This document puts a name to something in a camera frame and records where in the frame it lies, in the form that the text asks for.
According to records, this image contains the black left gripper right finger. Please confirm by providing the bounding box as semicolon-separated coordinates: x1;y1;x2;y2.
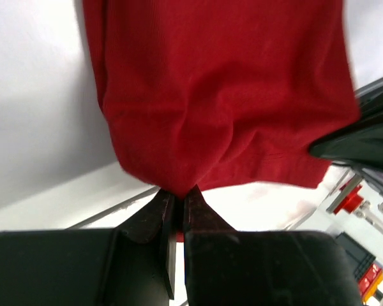
183;187;243;305

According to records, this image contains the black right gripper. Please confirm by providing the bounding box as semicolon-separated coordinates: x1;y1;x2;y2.
309;93;383;172

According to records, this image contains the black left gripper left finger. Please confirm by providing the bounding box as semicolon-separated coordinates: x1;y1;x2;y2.
97;190;175;305

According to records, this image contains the red clamp fixture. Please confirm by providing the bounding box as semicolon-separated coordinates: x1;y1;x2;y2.
333;184;364;215

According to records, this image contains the dark red t shirt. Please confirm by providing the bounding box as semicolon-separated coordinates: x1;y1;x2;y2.
83;1;360;197

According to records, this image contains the orange and black box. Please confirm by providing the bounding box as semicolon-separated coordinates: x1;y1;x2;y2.
335;232;383;305

